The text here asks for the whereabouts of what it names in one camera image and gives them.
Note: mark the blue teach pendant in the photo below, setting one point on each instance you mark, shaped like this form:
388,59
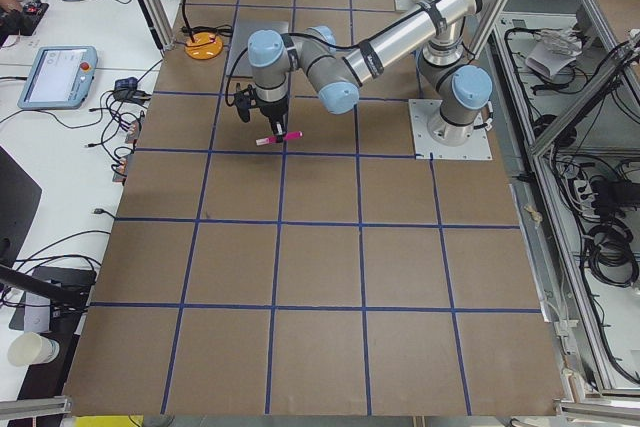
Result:
60,78

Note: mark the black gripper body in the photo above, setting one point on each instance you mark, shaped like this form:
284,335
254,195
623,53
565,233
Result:
273,110

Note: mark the white paper cup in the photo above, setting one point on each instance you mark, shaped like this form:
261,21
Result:
32,349

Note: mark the silver laptop notebook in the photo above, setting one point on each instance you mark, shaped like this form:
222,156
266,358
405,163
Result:
243,29

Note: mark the pink marker pen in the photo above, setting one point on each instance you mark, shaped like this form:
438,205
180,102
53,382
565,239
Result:
288,137

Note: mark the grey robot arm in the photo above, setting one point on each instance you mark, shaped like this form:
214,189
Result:
336,80

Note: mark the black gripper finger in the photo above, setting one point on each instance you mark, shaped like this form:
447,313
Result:
275,126
281,132

